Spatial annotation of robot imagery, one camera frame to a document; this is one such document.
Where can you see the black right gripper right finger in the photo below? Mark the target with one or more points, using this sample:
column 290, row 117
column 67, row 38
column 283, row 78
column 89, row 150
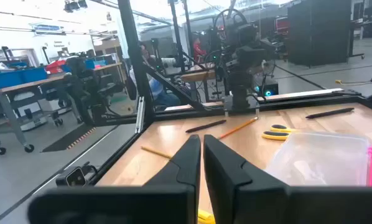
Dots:
column 251, row 202

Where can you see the black pen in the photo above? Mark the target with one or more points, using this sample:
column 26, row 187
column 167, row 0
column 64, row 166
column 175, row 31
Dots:
column 206, row 126
column 329, row 113

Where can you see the blue storage bin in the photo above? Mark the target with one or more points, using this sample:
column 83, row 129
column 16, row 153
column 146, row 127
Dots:
column 4, row 81
column 33, row 75

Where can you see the black background station frame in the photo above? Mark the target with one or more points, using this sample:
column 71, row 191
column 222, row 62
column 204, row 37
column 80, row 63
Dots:
column 177, row 37

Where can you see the black cabinet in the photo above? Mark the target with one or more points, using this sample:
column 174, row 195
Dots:
column 319, row 31

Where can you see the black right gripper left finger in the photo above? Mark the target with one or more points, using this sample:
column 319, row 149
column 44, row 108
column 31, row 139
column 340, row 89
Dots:
column 173, row 202

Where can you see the orange pencil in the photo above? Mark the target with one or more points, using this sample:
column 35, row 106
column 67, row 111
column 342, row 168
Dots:
column 238, row 127

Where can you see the yellow pencil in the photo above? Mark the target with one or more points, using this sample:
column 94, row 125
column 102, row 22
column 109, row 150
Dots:
column 156, row 152

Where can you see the small black table camera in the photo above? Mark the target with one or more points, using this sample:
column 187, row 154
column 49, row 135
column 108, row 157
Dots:
column 75, row 177

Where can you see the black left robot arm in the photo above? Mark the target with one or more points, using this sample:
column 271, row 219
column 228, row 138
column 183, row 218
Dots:
column 240, row 90

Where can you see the clear plastic supply box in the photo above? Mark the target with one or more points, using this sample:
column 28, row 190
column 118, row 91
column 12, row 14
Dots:
column 316, row 161

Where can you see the black computer with blue light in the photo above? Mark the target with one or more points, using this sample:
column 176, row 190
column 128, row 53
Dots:
column 267, row 88

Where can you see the black background robot arm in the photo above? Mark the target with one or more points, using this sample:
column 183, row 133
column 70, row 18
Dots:
column 83, row 90

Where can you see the wooden top grey workbench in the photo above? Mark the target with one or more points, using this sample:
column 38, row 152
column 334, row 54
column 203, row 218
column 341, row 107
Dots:
column 30, row 84

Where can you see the black striped floor mat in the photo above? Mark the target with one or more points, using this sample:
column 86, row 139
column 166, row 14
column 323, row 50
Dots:
column 64, row 140

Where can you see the black ceiling spotlight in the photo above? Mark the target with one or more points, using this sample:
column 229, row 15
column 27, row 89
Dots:
column 75, row 5

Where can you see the wooden background table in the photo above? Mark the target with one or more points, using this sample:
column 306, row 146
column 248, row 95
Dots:
column 198, row 76

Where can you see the silver frame bracket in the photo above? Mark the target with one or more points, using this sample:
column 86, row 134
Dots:
column 140, row 115

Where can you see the red storage bin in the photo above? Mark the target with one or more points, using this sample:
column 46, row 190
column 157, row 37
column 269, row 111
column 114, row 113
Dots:
column 55, row 67

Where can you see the seated person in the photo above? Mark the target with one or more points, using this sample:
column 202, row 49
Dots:
column 156, row 88

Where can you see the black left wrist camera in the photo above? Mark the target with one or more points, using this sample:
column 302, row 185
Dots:
column 245, row 32

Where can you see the yellow highlighter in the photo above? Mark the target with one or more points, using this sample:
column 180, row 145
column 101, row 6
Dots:
column 206, row 218

